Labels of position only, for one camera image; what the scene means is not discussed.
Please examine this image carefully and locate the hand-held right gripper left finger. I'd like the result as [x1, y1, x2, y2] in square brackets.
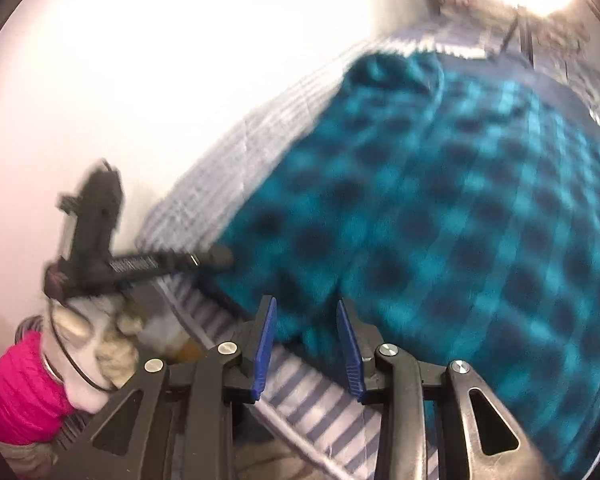
[45, 296, 278, 480]

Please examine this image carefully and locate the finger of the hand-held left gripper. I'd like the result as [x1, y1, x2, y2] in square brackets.
[155, 245, 236, 276]

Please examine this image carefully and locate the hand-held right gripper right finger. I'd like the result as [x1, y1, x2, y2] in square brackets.
[336, 299, 563, 480]

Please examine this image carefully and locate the teal plaid fleece garment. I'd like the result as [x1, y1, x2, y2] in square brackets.
[214, 50, 600, 480]

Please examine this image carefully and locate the person's left forearm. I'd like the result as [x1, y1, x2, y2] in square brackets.
[0, 331, 76, 446]

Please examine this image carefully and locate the person's left hand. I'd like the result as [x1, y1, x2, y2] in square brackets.
[41, 295, 142, 414]

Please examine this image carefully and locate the grey striped mattress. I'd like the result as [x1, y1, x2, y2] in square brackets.
[140, 22, 600, 480]

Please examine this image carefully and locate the thin black cord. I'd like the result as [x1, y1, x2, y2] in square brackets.
[49, 305, 119, 393]

